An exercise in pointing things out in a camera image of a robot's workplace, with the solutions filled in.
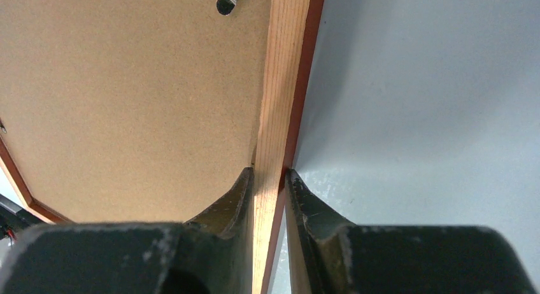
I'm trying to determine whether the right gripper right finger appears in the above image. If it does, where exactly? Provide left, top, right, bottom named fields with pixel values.
left=284, top=169, right=535, bottom=293

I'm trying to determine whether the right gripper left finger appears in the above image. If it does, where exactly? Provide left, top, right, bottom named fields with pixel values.
left=1, top=167, right=254, bottom=293

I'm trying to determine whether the brown backing board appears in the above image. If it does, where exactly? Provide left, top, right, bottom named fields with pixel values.
left=1, top=0, right=271, bottom=222

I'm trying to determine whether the wooden picture frame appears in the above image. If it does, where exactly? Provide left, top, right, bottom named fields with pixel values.
left=1, top=0, right=322, bottom=293

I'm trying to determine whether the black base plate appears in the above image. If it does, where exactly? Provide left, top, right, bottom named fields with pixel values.
left=1, top=195, right=44, bottom=243

